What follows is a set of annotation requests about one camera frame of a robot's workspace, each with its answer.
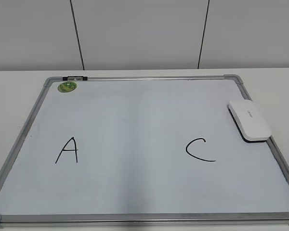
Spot white whiteboard eraser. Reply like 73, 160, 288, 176
228, 99, 272, 142

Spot white magnetic whiteboard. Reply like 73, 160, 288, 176
0, 75, 289, 228

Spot green round magnet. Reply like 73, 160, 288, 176
57, 81, 77, 93

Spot black whiteboard hanger clip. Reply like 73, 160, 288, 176
62, 76, 88, 81

